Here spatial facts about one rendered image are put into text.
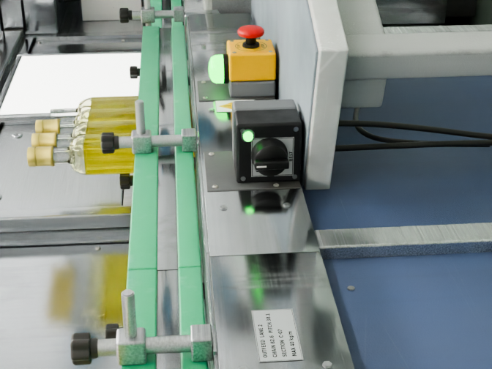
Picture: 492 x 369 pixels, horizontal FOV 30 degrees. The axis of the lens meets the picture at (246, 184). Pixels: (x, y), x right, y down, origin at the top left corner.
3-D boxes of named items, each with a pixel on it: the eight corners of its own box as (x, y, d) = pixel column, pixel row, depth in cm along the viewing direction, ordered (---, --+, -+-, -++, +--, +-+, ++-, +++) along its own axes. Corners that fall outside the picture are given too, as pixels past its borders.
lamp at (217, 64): (227, 77, 143) (208, 77, 143) (227, 50, 141) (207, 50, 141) (229, 88, 139) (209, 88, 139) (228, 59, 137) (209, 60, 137)
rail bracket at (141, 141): (198, 142, 129) (102, 146, 128) (197, 93, 126) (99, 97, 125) (200, 154, 125) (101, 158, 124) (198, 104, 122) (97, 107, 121)
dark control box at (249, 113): (296, 154, 121) (232, 157, 120) (297, 97, 117) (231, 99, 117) (304, 182, 114) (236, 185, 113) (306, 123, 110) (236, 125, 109)
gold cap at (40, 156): (56, 160, 160) (31, 161, 160) (54, 142, 158) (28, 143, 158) (54, 170, 157) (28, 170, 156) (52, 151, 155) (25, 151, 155)
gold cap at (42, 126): (62, 133, 170) (38, 134, 170) (61, 115, 168) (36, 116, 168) (61, 140, 167) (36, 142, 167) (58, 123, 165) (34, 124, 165)
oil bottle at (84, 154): (192, 158, 163) (71, 162, 161) (192, 129, 160) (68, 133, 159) (194, 172, 158) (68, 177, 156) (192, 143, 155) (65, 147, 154)
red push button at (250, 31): (236, 45, 141) (236, 23, 139) (262, 44, 141) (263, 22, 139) (239, 53, 137) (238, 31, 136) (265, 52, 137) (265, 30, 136)
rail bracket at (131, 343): (215, 340, 88) (75, 348, 87) (214, 276, 85) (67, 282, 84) (217, 367, 85) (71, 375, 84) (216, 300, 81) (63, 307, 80)
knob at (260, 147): (287, 170, 113) (291, 182, 110) (250, 171, 113) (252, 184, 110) (288, 136, 111) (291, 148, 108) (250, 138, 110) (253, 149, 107)
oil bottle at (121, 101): (190, 119, 178) (79, 123, 177) (189, 92, 176) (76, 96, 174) (191, 131, 173) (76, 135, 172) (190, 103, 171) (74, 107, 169)
